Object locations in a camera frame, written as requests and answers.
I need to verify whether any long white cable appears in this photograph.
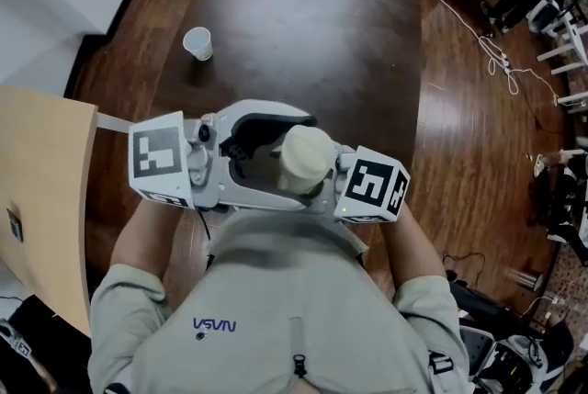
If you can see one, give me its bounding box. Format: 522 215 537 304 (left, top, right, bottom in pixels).
424 0 564 107

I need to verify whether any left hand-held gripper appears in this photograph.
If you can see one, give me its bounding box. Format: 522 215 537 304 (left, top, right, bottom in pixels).
127 100 318 212

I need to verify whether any person's left forearm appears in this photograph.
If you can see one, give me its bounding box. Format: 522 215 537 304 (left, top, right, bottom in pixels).
112 198 198 287

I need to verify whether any white metal rack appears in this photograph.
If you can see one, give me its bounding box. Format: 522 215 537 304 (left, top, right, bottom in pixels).
527 0 588 113

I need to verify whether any black cable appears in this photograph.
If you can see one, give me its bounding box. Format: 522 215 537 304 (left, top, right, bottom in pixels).
443 252 486 287
197 210 212 242

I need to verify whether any white paper cup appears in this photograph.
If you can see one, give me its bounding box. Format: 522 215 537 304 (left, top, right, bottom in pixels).
182 27 214 62

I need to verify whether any small dark device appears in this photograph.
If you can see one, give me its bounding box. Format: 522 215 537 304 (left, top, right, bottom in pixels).
6 201 24 242

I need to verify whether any person's right forearm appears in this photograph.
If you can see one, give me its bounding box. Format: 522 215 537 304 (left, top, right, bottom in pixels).
380 203 447 292

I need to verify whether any grey strap buckle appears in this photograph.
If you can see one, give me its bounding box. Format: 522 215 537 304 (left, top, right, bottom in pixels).
426 351 456 377

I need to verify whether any white plastic round knob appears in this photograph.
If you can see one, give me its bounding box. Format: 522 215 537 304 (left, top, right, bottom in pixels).
280 125 334 180

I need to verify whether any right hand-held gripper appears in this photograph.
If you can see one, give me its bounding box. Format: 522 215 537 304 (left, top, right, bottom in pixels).
293 143 412 223

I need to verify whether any white desk leg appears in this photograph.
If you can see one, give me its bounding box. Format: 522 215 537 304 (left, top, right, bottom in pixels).
96 114 132 134

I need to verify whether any silver metal cylinder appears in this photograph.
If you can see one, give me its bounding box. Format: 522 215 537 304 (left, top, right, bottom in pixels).
509 267 543 292

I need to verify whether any grey office chair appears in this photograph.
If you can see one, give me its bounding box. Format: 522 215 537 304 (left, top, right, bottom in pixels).
458 325 496 379

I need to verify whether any person's beige sweatshirt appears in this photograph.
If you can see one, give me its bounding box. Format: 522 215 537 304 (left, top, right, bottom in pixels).
89 212 469 394

